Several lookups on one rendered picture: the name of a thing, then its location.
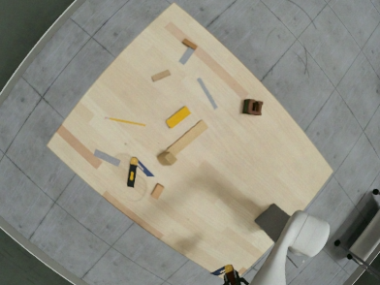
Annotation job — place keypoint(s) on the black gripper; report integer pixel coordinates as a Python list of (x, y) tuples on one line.
[(238, 280)]

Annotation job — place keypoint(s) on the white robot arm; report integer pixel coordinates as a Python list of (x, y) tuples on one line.
[(306, 234)]

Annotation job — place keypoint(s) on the grey flat bar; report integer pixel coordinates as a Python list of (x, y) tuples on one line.
[(201, 83), (106, 157)]

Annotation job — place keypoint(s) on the yellow rectangular block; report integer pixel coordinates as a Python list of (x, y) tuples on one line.
[(179, 116)]

